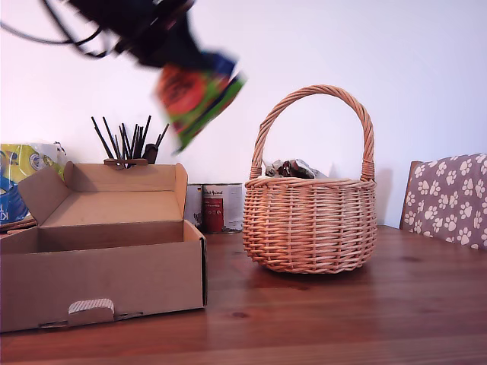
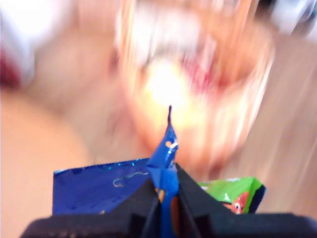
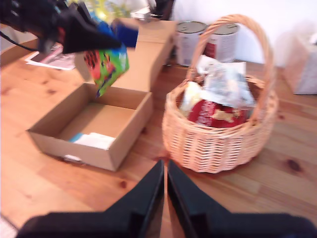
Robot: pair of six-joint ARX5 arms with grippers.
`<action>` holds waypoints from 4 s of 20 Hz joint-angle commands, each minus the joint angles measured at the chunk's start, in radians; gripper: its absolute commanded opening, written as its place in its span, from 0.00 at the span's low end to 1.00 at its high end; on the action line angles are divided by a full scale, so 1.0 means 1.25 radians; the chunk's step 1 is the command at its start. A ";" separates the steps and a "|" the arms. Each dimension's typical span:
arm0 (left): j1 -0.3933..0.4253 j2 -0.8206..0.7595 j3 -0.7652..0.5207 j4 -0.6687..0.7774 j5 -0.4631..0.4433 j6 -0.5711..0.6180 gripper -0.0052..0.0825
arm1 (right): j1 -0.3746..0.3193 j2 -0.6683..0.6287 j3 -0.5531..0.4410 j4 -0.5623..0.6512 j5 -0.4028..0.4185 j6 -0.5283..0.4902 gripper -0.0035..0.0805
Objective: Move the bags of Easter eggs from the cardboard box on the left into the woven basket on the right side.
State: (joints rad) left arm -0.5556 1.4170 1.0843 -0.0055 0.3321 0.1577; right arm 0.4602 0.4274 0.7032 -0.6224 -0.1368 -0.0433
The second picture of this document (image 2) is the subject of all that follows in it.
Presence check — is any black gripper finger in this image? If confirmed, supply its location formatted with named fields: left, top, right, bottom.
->
left=108, top=178, right=159, bottom=238
left=175, top=163, right=230, bottom=238

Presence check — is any blue Easter egg bag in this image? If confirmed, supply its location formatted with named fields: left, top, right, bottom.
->
left=53, top=105, right=267, bottom=238

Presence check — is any woven wicker basket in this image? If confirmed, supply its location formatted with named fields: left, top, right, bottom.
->
left=113, top=0, right=275, bottom=174

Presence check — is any red label tin can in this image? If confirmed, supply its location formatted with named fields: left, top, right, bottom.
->
left=0, top=14, right=35, bottom=87

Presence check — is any white grey round object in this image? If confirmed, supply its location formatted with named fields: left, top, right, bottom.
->
left=271, top=0, right=317, bottom=35

